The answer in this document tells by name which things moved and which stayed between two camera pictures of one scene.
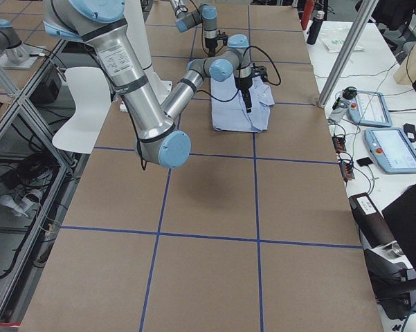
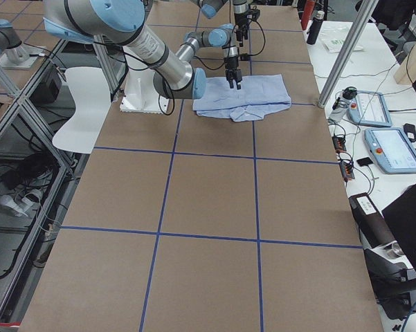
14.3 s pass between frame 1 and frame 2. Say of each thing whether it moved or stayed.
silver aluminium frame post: stayed
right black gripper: moved
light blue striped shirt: moved
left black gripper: moved
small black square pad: stayed
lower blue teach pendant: stayed
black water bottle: stayed
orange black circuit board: stayed
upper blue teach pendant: stayed
